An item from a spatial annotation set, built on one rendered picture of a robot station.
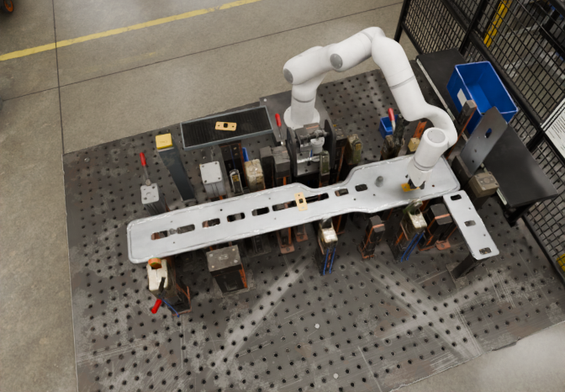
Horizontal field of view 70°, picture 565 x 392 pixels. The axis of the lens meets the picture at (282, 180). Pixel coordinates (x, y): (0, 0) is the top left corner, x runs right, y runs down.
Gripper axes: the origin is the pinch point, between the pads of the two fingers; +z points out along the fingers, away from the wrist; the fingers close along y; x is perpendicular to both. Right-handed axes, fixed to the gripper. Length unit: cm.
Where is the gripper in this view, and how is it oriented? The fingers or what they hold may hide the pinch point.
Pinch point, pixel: (413, 182)
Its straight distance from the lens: 174.8
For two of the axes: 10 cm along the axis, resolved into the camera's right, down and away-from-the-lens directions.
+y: 2.5, 8.3, -5.1
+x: 9.7, -2.2, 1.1
